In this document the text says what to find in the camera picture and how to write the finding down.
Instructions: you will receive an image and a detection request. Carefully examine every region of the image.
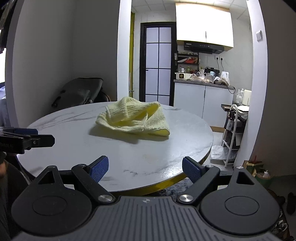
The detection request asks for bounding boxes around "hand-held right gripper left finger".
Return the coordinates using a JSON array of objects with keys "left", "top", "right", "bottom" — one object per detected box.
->
[{"left": 31, "top": 156, "right": 116, "bottom": 205}]

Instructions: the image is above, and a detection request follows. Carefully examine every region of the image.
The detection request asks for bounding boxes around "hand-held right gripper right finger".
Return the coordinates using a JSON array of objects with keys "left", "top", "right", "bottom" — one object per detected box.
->
[{"left": 178, "top": 157, "right": 257, "bottom": 205}]

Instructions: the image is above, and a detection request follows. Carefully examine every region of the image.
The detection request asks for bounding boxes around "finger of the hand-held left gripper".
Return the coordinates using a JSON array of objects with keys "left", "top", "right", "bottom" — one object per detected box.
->
[
  {"left": 23, "top": 134, "right": 55, "bottom": 150},
  {"left": 0, "top": 127, "right": 39, "bottom": 138}
]

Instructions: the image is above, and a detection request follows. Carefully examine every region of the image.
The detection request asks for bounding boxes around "yellow towel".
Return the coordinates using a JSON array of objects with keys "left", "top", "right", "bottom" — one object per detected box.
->
[{"left": 95, "top": 97, "right": 171, "bottom": 137}]

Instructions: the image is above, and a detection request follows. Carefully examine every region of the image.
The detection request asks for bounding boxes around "dark patterned rug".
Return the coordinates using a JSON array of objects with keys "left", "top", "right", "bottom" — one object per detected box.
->
[{"left": 159, "top": 180, "right": 193, "bottom": 202}]

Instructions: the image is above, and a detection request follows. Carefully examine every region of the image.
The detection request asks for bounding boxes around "light blue cloth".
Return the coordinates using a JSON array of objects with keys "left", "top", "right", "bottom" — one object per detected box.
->
[{"left": 0, "top": 81, "right": 10, "bottom": 127}]

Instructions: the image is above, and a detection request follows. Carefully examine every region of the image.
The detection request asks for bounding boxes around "white plastic bag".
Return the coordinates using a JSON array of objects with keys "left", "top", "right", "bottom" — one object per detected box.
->
[{"left": 210, "top": 145, "right": 237, "bottom": 163}]

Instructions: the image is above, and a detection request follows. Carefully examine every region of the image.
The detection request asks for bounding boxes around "white rolling cart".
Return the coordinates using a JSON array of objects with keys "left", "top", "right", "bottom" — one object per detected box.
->
[{"left": 221, "top": 104, "right": 250, "bottom": 168}]

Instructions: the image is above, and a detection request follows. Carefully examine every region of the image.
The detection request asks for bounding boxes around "grey backpack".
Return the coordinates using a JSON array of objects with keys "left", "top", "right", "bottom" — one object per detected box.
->
[{"left": 51, "top": 77, "right": 104, "bottom": 108}]

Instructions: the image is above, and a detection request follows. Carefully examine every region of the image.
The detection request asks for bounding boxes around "brown glass bottle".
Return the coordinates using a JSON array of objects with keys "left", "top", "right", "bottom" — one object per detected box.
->
[{"left": 225, "top": 110, "right": 234, "bottom": 130}]

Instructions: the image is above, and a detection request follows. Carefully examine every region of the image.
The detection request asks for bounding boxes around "white kitchen base cabinet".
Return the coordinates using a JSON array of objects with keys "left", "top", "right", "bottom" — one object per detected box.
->
[{"left": 173, "top": 79, "right": 235, "bottom": 129}]

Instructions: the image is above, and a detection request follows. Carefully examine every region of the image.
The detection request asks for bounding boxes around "dark brown chair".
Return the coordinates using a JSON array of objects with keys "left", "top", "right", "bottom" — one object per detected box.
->
[{"left": 98, "top": 90, "right": 112, "bottom": 103}]

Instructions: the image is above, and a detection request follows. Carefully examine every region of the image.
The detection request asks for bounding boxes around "white plastic canister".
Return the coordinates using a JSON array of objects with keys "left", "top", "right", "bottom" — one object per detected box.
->
[{"left": 243, "top": 89, "right": 252, "bottom": 105}]

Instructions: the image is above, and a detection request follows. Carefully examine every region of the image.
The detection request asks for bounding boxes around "black coffee machine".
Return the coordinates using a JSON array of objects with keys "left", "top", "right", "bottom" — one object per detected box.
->
[{"left": 204, "top": 67, "right": 220, "bottom": 76}]

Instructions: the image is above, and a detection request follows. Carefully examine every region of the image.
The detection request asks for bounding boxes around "black kitchen shelf rack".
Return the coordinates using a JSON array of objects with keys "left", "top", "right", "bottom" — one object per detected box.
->
[{"left": 174, "top": 52, "right": 200, "bottom": 73}]

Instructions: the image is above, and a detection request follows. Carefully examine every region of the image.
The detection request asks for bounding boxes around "black-framed glass door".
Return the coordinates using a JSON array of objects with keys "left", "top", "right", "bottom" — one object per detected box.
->
[{"left": 139, "top": 22, "right": 177, "bottom": 106}]

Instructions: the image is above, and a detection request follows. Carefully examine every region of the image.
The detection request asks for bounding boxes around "hanging dark garment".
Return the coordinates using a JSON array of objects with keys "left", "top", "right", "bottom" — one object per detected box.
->
[{"left": 0, "top": 0, "right": 15, "bottom": 48}]

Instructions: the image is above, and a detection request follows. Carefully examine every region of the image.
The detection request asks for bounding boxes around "yellow vertical pipe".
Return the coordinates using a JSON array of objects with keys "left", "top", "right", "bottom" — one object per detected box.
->
[{"left": 130, "top": 11, "right": 135, "bottom": 98}]

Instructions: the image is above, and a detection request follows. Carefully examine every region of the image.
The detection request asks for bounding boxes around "black range hood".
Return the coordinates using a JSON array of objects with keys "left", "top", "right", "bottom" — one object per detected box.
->
[{"left": 177, "top": 40, "right": 225, "bottom": 54}]

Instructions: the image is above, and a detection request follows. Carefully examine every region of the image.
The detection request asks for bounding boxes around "white wall cabinet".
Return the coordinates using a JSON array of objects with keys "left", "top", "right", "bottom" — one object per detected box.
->
[{"left": 175, "top": 2, "right": 234, "bottom": 48}]

